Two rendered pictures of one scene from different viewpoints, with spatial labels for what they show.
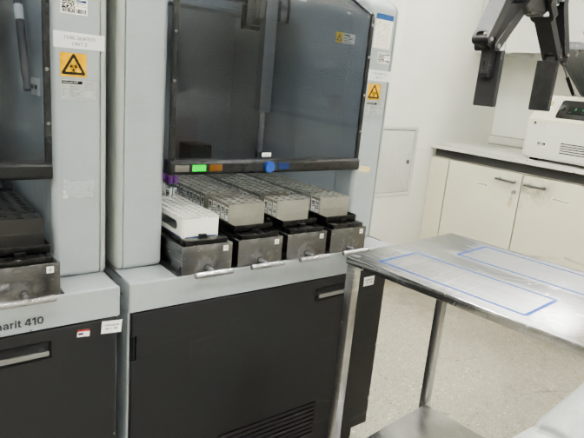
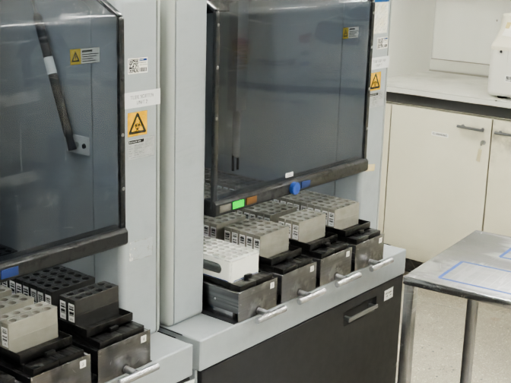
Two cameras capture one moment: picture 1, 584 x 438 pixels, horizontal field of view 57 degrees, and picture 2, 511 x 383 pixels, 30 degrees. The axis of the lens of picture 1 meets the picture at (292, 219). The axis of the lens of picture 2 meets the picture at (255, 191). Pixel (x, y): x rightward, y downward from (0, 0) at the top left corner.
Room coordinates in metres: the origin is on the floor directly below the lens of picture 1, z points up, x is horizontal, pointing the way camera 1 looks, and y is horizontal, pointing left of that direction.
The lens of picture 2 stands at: (-0.69, 0.67, 1.55)
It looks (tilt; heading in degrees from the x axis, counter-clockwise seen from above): 15 degrees down; 347
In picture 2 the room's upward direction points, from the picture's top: 2 degrees clockwise
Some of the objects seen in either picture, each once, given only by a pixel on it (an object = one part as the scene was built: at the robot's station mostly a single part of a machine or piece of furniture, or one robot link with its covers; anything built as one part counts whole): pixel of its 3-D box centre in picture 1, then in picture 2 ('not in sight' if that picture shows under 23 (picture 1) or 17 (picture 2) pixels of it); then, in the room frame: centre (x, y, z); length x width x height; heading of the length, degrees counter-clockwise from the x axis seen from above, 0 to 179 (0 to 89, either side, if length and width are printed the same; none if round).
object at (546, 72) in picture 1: (543, 85); not in sight; (0.81, -0.34, 1.22); 0.03 x 0.01 x 0.07; 38
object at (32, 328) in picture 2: not in sight; (30, 329); (0.96, 0.68, 0.85); 0.12 x 0.02 x 0.06; 129
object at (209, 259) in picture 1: (154, 222); (155, 263); (1.48, 0.39, 0.78); 0.73 x 0.14 x 0.09; 38
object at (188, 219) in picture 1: (175, 215); (196, 254); (1.38, 0.31, 0.83); 0.30 x 0.10 x 0.06; 38
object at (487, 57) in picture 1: (484, 56); not in sight; (0.72, -0.22, 1.25); 0.03 x 0.01 x 0.05; 128
